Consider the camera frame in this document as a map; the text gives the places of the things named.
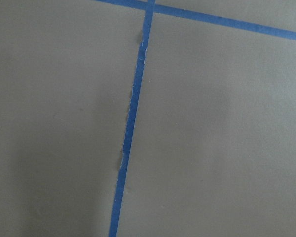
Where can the brown paper table cover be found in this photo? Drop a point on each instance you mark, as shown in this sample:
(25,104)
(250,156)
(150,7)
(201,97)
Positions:
(147,118)

